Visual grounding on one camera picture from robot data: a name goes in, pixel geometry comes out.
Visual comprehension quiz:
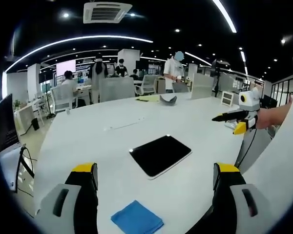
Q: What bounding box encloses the person's right hand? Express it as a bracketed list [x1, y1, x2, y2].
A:
[256, 108, 276, 129]

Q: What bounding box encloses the white mesh office chair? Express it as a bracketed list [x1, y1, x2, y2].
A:
[50, 86, 74, 115]

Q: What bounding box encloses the black screen laptop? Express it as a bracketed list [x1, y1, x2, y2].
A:
[0, 94, 24, 192]

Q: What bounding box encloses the person's white shirt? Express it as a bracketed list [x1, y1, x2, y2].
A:
[234, 42, 293, 234]

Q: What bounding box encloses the black tripod stand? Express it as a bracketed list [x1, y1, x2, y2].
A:
[210, 59, 232, 98]

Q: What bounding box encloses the grey mesh office chair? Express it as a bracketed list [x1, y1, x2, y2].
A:
[98, 77, 136, 103]

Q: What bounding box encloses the black mirror with white frame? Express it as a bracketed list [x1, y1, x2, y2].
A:
[128, 135, 193, 180]

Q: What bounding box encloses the dark folded object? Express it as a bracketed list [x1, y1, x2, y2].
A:
[159, 95, 178, 107]

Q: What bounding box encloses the blue cleaning cloth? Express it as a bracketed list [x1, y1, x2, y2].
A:
[110, 199, 165, 234]

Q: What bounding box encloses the long curved ceiling light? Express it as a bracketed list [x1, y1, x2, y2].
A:
[4, 36, 154, 73]

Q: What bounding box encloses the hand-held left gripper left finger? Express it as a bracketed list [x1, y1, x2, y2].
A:
[35, 162, 99, 234]

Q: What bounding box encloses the bright wall screen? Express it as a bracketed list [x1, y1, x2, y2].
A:
[55, 60, 77, 77]

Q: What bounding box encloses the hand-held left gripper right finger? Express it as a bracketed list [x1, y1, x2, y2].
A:
[211, 162, 274, 234]

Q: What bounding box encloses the black cable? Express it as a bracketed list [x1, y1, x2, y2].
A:
[16, 144, 38, 195]

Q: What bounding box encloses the yellow paper sheet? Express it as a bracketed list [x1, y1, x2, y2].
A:
[135, 95, 162, 103]

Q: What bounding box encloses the straight ceiling light strip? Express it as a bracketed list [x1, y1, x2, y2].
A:
[212, 0, 237, 34]

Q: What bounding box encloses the white ceiling air conditioner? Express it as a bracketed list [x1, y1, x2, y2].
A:
[83, 1, 133, 24]

